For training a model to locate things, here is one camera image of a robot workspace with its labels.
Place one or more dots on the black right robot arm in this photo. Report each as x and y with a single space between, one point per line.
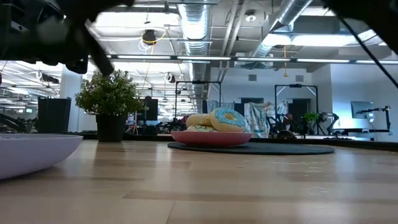
373 15

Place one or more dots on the green plant in black pot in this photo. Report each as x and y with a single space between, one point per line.
109 93

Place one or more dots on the grey wall monitor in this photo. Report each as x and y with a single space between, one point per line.
360 109

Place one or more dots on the pink round plate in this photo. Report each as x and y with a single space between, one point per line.
211 140

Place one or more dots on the dark round woven placemat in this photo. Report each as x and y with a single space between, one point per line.
280 150

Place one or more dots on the silver slanted ventilation duct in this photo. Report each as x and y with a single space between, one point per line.
289 12

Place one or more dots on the cream coloured donut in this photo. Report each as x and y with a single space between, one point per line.
197 120

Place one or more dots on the black monitor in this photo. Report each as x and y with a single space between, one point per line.
152 110

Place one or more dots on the black background robot arm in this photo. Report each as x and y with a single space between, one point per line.
12 123
332 118

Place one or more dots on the round white ceiling fixture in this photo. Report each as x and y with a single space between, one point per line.
250 18

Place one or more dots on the small green background plant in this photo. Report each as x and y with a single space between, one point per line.
311 117

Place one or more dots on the silver ribbed ventilation duct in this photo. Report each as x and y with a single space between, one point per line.
196 25

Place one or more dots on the pale draped cloth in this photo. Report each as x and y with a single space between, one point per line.
258 118

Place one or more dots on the long ceiling light bar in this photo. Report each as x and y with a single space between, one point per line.
205 58

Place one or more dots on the mint iced donut black drizzle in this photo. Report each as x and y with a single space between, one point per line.
199 128

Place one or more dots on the lilac round plate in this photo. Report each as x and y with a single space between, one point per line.
31 155

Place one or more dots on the black cabinet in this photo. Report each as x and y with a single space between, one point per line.
54 115

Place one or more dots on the blue iced donut white drizzle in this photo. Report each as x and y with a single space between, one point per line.
239 121

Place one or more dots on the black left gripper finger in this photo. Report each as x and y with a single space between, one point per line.
98 56
77 66

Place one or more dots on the black rectangular metal frame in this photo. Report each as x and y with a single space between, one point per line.
199 82
295 86

